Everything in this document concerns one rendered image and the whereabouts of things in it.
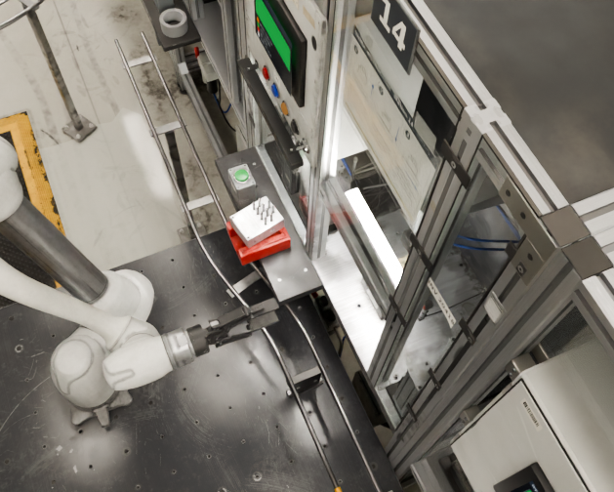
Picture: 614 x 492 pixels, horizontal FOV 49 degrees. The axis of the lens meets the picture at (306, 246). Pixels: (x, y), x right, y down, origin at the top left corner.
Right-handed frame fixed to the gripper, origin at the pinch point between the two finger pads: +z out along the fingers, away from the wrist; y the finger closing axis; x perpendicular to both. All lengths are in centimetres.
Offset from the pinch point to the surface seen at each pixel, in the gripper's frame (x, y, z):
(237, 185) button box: 44.3, -9.6, 8.7
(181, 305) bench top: 30, -44, -18
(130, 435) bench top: -3, -44, -45
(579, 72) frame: -18, 89, 40
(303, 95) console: 27, 45, 20
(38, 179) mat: 147, -112, -57
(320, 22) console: 21, 70, 20
